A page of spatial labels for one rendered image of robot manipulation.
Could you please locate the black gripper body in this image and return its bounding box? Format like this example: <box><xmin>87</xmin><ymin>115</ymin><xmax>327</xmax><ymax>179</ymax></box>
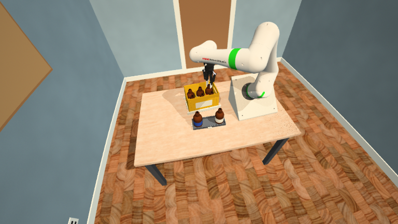
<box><xmin>205</xmin><ymin>66</ymin><xmax>214</xmax><ymax>75</ymax></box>

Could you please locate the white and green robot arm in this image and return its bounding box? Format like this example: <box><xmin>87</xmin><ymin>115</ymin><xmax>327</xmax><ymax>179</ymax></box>
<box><xmin>189</xmin><ymin>22</ymin><xmax>279</xmax><ymax>100</ymax></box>

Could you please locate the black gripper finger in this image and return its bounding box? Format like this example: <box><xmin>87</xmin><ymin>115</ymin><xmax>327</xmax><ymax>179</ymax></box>
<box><xmin>202</xmin><ymin>69</ymin><xmax>209</xmax><ymax>86</ymax></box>
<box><xmin>209</xmin><ymin>72</ymin><xmax>217</xmax><ymax>89</ymax></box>

